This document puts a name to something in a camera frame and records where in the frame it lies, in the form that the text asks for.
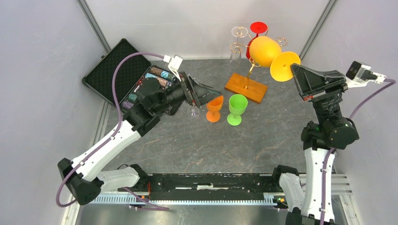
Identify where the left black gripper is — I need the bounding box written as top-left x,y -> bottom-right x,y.
152,71 -> 222,113

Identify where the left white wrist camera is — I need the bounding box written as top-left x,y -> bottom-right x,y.
163,55 -> 183,81

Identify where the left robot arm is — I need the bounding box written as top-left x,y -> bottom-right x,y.
56,73 -> 222,207

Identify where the clear wine glass front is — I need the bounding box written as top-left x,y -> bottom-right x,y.
189,106 -> 200,118

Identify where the black poker chip case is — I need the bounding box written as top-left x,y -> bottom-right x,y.
82,39 -> 186,118

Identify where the gold rack with wooden base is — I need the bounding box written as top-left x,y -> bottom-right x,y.
224,28 -> 287,104

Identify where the clear wine glass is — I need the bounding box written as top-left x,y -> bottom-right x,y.
189,106 -> 200,118
230,26 -> 248,63

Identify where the orange wine glass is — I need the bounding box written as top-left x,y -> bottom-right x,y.
206,96 -> 224,123

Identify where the yellow wine glass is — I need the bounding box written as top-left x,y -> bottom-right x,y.
249,36 -> 301,82

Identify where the red wine glass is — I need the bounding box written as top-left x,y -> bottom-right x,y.
246,21 -> 268,59

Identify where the purple cable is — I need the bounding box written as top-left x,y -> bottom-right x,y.
319,78 -> 397,225
56,52 -> 165,208

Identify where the green wine glass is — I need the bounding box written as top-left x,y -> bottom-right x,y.
227,94 -> 248,126

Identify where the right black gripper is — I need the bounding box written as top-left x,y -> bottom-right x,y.
292,61 -> 350,127

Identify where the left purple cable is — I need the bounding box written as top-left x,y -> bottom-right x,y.
56,52 -> 165,208

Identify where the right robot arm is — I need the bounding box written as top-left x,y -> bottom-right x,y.
271,63 -> 359,225

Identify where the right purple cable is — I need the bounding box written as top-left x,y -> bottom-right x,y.
319,78 -> 397,225

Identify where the clear wine glass back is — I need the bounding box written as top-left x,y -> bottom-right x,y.
230,26 -> 248,63

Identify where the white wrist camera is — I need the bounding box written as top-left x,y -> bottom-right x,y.
345,61 -> 386,88
163,55 -> 183,81

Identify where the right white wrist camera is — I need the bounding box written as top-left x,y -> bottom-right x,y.
345,61 -> 386,88

